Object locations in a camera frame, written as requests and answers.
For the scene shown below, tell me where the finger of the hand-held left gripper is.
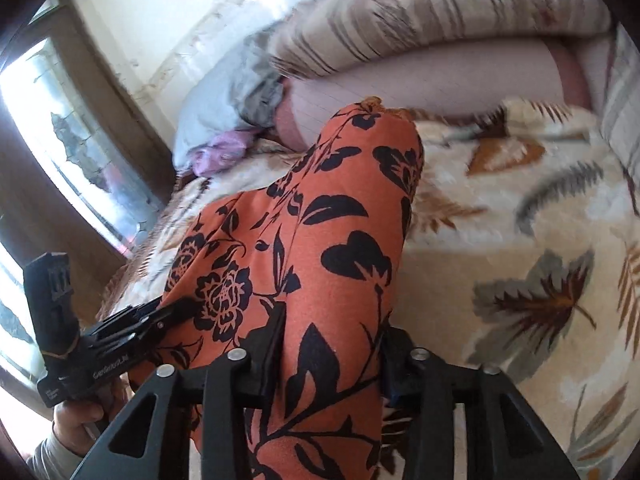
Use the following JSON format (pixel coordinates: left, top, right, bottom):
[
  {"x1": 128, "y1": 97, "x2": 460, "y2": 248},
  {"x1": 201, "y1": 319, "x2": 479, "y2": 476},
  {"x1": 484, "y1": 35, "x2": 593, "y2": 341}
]
[{"x1": 82, "y1": 297, "x2": 201, "y2": 356}]

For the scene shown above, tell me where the person's left forearm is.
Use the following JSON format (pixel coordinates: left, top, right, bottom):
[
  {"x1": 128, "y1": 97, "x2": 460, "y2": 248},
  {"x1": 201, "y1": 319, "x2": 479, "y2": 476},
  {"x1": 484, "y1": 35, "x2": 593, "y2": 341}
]
[{"x1": 27, "y1": 427, "x2": 88, "y2": 480}]

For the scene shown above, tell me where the orange black floral garment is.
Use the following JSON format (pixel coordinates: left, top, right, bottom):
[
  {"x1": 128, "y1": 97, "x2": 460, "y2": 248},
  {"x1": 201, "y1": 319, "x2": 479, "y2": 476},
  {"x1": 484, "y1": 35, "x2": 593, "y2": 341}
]
[{"x1": 127, "y1": 102, "x2": 426, "y2": 480}]

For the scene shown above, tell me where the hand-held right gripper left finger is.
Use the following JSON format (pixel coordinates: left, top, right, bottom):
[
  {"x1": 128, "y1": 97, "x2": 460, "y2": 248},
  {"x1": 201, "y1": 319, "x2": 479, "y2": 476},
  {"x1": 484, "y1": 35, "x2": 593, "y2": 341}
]
[{"x1": 75, "y1": 305, "x2": 288, "y2": 480}]

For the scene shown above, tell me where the person's left hand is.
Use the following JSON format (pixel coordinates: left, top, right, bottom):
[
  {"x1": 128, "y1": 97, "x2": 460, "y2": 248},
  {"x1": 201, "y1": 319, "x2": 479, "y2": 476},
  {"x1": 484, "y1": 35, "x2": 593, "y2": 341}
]
[{"x1": 52, "y1": 395, "x2": 108, "y2": 456}]

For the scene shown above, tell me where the window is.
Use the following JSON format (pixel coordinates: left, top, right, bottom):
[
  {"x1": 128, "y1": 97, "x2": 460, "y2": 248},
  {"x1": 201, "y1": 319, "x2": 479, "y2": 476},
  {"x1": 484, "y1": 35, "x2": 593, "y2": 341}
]
[{"x1": 0, "y1": 0, "x2": 176, "y2": 376}]

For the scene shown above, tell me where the purple floral cloth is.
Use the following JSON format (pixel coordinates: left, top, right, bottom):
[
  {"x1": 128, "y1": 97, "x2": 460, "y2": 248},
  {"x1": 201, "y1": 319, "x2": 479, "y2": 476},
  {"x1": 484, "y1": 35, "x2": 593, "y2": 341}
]
[{"x1": 192, "y1": 127, "x2": 258, "y2": 178}]

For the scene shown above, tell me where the grey striped floral sheet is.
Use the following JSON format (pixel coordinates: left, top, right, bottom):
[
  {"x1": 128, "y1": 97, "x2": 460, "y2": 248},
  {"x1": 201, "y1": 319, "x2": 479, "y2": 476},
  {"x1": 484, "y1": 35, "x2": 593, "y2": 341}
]
[{"x1": 600, "y1": 75, "x2": 640, "y2": 166}]

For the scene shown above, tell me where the striped floral bolster pillow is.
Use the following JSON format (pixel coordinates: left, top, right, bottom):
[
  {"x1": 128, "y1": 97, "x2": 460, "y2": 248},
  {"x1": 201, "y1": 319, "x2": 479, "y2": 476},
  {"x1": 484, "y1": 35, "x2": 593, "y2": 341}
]
[{"x1": 267, "y1": 0, "x2": 613, "y2": 81}]

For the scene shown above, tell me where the light blue grey pillow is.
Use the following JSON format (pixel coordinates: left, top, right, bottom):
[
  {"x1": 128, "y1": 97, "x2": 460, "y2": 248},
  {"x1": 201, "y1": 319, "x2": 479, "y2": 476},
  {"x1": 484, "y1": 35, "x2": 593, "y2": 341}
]
[{"x1": 172, "y1": 27, "x2": 286, "y2": 171}]

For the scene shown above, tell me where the pink pillow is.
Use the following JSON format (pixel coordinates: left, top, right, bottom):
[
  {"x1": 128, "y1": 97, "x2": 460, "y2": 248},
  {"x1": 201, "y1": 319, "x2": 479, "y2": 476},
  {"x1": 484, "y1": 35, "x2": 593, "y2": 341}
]
[{"x1": 272, "y1": 35, "x2": 618, "y2": 153}]

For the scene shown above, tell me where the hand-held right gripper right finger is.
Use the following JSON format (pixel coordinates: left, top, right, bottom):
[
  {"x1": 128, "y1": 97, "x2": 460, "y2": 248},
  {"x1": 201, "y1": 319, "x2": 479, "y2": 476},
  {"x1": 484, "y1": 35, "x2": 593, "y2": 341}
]
[{"x1": 380, "y1": 327, "x2": 576, "y2": 480}]

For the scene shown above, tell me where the cream leaf print blanket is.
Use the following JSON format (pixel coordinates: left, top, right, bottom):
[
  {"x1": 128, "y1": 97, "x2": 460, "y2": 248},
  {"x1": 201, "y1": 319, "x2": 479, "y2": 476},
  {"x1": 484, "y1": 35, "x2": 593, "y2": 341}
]
[{"x1": 100, "y1": 97, "x2": 640, "y2": 480}]

